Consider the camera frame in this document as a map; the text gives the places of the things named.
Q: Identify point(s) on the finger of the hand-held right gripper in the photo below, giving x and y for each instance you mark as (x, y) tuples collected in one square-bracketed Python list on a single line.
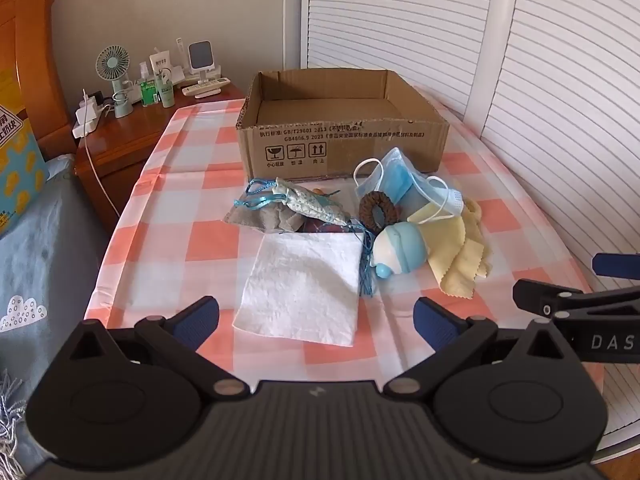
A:
[(545, 297), (617, 264)]

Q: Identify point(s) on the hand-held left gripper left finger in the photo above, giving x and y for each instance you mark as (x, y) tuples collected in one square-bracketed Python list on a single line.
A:
[(197, 321)]

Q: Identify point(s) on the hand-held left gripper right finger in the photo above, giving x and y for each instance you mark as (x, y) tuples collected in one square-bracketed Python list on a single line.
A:
[(434, 325)]

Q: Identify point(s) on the pale yellow cleaning cloth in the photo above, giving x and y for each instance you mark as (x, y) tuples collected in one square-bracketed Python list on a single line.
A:
[(450, 255)]

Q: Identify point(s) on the blue and white soft toy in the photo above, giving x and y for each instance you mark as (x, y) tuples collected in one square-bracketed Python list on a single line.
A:
[(405, 250)]

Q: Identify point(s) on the white cloth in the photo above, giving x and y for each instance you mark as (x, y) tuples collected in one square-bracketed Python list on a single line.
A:
[(300, 290)]

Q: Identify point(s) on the small grey cushion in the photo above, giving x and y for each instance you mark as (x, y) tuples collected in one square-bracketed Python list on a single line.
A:
[(260, 220)]

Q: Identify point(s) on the brown hair scrunchie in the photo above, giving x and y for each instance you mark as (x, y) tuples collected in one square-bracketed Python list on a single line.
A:
[(367, 210)]

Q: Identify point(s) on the blue face mask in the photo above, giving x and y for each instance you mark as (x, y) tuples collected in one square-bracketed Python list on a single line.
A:
[(395, 175)]

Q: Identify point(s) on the blue patterned tasselled sachet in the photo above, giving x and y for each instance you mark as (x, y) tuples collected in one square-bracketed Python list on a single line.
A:
[(310, 202)]

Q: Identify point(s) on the brown cardboard box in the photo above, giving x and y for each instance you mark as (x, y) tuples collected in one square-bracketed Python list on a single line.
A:
[(325, 152)]

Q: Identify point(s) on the pink checked tablecloth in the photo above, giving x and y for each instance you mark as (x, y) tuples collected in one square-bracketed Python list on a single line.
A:
[(200, 210)]

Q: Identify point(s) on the dark red cloth item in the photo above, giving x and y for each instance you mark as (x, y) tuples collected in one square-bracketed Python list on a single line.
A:
[(320, 226)]

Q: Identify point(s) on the white louvered closet door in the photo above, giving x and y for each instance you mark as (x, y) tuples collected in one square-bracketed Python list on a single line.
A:
[(575, 110), (400, 15)]

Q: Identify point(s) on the wooden nightstand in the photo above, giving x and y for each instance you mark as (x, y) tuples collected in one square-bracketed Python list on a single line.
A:
[(125, 152)]

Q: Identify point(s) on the grey fringed cloth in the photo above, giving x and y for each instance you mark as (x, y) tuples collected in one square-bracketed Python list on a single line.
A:
[(10, 425)]

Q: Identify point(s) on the white power strip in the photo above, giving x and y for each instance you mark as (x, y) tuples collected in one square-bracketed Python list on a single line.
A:
[(86, 125)]

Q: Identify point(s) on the green tube bottle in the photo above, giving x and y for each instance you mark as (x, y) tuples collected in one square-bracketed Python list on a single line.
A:
[(165, 92)]

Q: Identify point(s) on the white remote control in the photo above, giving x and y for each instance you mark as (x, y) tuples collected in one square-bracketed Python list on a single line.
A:
[(205, 87)]

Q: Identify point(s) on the black plug adapter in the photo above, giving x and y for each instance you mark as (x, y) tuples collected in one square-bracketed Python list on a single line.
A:
[(97, 96)]

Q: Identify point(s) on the white cosmetic tube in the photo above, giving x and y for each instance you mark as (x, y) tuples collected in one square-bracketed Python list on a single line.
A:
[(161, 62)]

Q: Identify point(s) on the white phone stand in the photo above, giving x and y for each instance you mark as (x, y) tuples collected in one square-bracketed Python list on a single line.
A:
[(200, 55)]

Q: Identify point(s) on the white upright stick device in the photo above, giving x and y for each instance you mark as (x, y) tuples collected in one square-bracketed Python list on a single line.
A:
[(180, 52)]

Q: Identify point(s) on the small green desk fan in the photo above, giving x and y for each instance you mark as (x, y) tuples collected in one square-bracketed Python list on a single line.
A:
[(111, 62)]

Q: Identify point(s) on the wooden bed headboard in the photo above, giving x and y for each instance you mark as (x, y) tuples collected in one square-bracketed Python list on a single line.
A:
[(35, 35)]

